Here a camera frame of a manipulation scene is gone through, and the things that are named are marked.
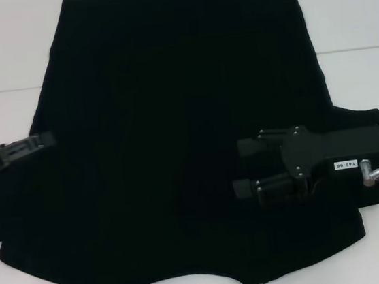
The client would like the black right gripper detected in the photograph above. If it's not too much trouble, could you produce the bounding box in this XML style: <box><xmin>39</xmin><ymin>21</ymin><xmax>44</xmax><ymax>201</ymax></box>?
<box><xmin>226</xmin><ymin>115</ymin><xmax>379</xmax><ymax>213</ymax></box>

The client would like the black shirt with FREE print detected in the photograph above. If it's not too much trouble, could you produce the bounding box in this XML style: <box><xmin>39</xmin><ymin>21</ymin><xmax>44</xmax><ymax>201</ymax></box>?
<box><xmin>0</xmin><ymin>0</ymin><xmax>379</xmax><ymax>284</ymax></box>

